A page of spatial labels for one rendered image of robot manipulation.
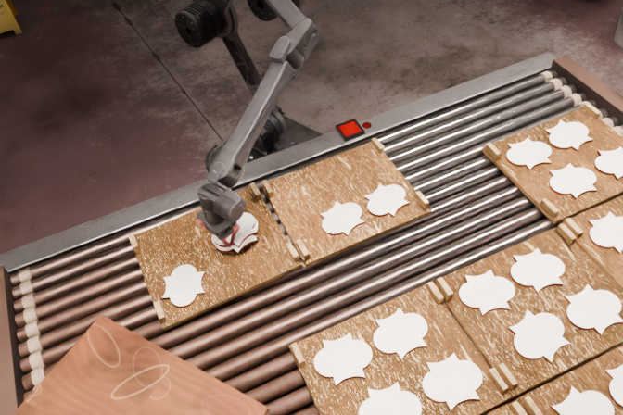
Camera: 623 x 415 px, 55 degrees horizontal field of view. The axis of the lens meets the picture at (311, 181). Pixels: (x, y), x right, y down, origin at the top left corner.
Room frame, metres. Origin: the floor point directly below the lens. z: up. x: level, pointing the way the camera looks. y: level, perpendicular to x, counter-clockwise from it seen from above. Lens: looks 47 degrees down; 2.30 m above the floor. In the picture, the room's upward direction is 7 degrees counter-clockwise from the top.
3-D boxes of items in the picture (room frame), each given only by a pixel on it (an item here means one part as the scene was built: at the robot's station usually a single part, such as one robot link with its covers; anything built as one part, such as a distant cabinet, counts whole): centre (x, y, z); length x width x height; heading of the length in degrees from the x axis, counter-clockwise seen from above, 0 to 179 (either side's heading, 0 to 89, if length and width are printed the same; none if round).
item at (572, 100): (1.25, -0.06, 0.90); 1.95 x 0.05 x 0.05; 109
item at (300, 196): (1.21, -0.09, 0.93); 0.41 x 0.35 x 0.02; 110
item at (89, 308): (1.20, -0.08, 0.90); 1.95 x 0.05 x 0.05; 109
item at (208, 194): (1.07, 0.27, 1.15); 0.07 x 0.06 x 0.07; 48
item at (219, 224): (1.08, 0.27, 1.09); 0.10 x 0.07 x 0.07; 42
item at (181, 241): (1.07, 0.31, 0.93); 0.41 x 0.35 x 0.02; 112
